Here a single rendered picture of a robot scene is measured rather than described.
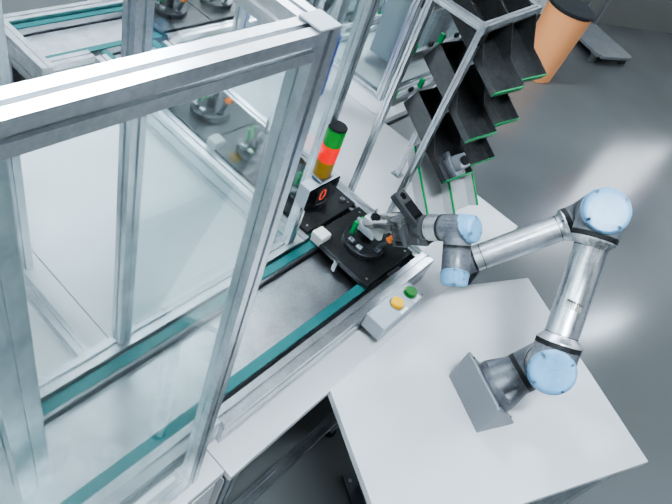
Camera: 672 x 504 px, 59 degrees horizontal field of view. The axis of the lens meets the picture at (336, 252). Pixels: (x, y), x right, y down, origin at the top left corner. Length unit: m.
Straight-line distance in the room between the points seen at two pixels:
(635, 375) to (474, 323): 1.80
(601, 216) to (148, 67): 1.28
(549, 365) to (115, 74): 1.32
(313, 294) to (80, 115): 1.36
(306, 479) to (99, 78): 2.16
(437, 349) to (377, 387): 0.26
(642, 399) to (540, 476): 1.84
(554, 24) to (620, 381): 3.14
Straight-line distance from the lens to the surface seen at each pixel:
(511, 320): 2.09
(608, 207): 1.59
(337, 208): 1.94
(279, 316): 1.67
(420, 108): 1.86
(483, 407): 1.72
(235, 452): 1.52
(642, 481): 3.30
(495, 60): 1.79
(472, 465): 1.72
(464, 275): 1.60
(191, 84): 0.49
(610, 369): 3.58
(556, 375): 1.59
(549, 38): 5.61
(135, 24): 0.93
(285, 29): 0.56
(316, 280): 1.78
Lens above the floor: 2.24
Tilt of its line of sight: 45 degrees down
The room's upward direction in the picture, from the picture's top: 24 degrees clockwise
